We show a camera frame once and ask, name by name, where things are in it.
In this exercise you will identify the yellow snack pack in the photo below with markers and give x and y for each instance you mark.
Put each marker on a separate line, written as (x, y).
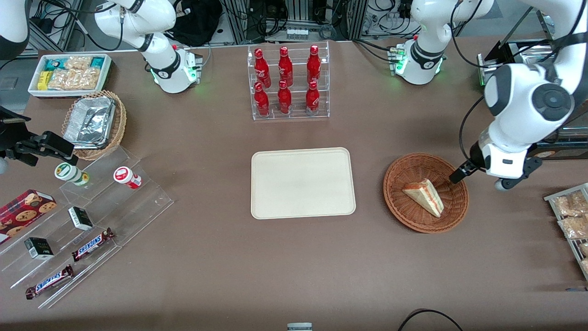
(43, 80)

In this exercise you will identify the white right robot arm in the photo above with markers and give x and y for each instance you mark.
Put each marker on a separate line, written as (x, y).
(156, 18)

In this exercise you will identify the black bag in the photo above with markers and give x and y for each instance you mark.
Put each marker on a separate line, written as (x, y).
(195, 23)

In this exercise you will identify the black food warmer machine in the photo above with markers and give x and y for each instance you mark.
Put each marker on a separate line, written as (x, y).
(565, 149)

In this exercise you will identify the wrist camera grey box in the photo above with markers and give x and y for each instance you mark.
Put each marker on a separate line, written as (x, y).
(523, 171)
(2, 165)

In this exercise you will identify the red white yogurt cup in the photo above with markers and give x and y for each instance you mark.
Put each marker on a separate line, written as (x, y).
(125, 177)

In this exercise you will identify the large clear cracker bag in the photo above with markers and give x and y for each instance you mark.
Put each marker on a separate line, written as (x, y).
(76, 79)

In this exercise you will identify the Snickers chocolate bar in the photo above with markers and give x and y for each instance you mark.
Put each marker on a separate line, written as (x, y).
(92, 245)
(49, 282)

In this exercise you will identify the brown wicker basket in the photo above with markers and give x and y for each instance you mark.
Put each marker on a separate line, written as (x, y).
(413, 216)

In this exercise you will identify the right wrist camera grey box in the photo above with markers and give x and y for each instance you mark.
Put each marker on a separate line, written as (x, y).
(2, 165)

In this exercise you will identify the small grey white device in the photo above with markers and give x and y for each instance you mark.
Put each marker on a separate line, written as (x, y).
(299, 327)

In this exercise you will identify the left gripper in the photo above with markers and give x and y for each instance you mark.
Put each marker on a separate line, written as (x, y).
(472, 158)

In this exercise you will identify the red plaid cookie box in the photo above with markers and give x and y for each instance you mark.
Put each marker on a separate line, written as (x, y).
(23, 214)

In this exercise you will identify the small black carton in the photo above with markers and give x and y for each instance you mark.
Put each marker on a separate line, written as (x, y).
(81, 219)
(39, 248)

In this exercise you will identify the clear acrylic step stand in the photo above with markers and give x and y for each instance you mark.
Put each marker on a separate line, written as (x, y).
(133, 211)

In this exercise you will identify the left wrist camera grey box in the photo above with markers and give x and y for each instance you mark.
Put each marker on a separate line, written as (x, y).
(523, 171)

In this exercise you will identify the white plastic snack bin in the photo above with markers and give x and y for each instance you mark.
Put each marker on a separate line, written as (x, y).
(106, 73)

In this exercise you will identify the clear bag of crackers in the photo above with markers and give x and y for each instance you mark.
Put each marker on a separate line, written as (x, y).
(584, 249)
(574, 227)
(585, 265)
(572, 204)

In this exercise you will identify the small clear cracker bag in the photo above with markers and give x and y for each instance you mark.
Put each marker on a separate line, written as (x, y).
(78, 63)

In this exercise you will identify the light tan wicker basket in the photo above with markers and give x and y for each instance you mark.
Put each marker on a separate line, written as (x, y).
(119, 124)

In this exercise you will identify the clear acrylic bottle rack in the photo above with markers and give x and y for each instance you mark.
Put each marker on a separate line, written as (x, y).
(296, 115)

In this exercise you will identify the silver foil container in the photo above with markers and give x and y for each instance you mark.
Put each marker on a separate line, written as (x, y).
(89, 122)

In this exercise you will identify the teal snack pack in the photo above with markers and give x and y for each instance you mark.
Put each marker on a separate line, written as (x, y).
(54, 63)
(97, 62)

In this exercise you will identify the white power strip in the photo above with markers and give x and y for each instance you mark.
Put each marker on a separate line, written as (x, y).
(297, 33)

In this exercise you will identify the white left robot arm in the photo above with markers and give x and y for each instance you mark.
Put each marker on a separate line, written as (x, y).
(514, 105)

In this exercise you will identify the triangle sandwich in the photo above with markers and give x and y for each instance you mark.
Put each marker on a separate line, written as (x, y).
(425, 197)

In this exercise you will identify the green white yogurt cup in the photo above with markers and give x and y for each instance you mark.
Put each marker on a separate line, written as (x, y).
(69, 173)

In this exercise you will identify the red cola bottle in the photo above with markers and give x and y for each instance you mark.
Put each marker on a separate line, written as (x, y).
(261, 68)
(285, 66)
(312, 97)
(313, 64)
(262, 101)
(284, 99)

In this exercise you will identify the cream rectangular tray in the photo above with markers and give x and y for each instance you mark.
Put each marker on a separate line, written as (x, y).
(303, 183)

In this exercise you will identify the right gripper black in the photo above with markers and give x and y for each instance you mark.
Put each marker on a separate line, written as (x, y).
(13, 137)

